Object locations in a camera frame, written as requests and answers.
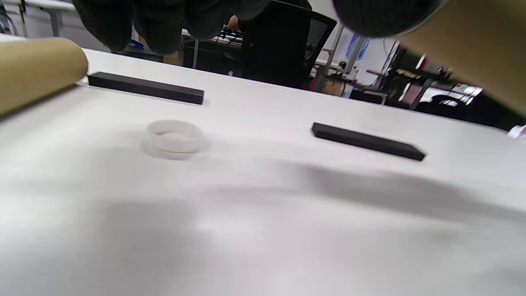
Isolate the person's left hand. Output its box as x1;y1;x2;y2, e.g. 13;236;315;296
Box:
72;0;449;57

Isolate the black rectangular bar weight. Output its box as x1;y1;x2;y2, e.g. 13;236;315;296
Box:
311;122;426;162
87;71;205;106

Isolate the white plastic tube cap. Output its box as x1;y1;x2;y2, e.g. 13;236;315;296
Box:
146;119;205;156

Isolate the brown cardboard mailing tube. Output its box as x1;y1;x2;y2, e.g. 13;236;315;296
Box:
0;37;89;118
398;0;526;118

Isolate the small cardboard box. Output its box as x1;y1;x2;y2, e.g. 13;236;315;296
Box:
321;80;345;97

